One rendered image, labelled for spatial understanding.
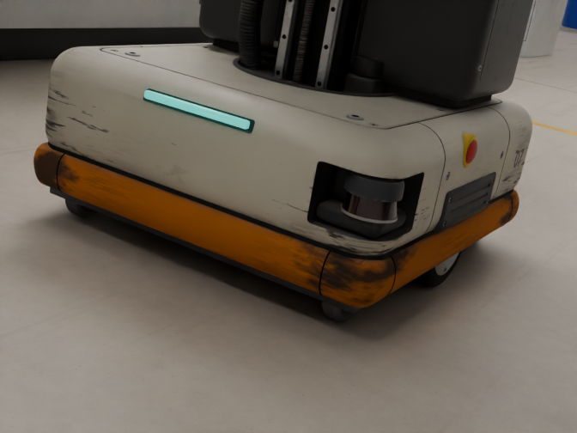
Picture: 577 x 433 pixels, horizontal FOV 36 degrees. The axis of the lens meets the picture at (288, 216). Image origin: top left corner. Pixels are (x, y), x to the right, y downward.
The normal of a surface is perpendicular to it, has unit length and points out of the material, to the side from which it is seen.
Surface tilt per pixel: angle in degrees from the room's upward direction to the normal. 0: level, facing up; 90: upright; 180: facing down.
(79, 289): 0
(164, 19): 90
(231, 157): 90
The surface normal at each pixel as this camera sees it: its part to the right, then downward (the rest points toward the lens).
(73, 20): 0.85, 0.29
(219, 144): -0.51, 0.18
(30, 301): 0.17, -0.94
